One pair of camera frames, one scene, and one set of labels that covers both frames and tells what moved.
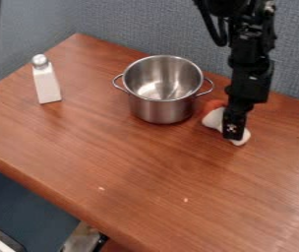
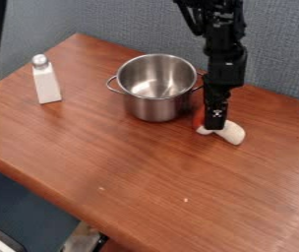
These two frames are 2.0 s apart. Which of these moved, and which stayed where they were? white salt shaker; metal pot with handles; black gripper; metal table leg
Moved: black gripper
Stayed: white salt shaker; metal pot with handles; metal table leg
